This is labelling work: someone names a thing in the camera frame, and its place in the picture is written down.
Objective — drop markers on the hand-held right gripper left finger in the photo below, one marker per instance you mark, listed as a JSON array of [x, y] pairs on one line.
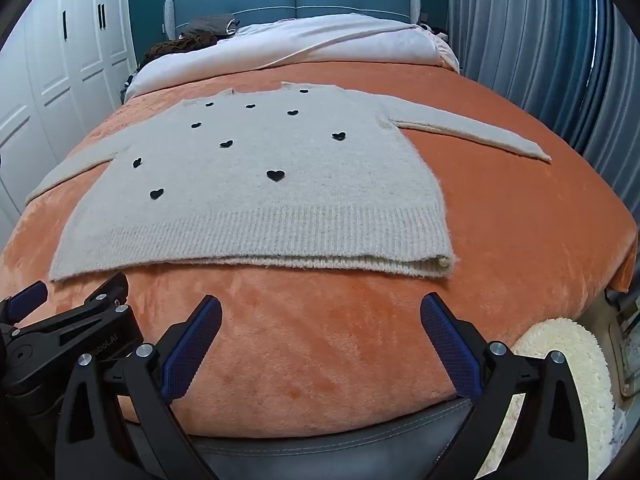
[[192, 350]]

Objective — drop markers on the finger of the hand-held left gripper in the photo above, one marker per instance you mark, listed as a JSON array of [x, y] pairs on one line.
[[107, 291], [27, 298]]

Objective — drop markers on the dark brown fuzzy cloth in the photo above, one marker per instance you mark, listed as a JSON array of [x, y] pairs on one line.
[[175, 47]]

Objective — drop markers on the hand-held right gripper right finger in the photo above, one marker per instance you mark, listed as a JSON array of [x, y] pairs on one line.
[[450, 350]]

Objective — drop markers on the cream fluffy rug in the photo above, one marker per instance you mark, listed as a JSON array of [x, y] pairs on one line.
[[565, 360]]

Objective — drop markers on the white pillow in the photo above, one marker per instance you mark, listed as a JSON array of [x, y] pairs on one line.
[[350, 45]]

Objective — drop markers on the grey brown garment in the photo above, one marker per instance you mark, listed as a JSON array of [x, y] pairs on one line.
[[210, 25]]

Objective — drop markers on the grey leather bed frame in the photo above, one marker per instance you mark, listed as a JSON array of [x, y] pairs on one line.
[[320, 460]]

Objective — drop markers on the orange plush blanket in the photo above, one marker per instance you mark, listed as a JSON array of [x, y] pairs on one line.
[[320, 340]]

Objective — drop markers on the grey blue curtain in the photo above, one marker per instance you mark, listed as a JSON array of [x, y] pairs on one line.
[[540, 35]]

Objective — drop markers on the white wardrobe doors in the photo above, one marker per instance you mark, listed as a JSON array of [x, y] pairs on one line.
[[45, 75]]

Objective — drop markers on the grey sweater with black hearts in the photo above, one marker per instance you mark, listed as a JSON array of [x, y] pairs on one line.
[[275, 210]]

